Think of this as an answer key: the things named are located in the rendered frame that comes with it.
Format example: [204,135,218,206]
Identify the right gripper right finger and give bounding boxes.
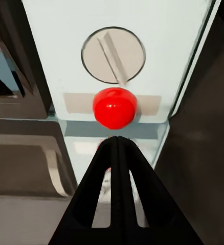
[117,136,204,245]

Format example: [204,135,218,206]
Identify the microwave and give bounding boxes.
[0,0,222,130]

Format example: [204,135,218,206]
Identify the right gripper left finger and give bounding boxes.
[48,136,125,245]

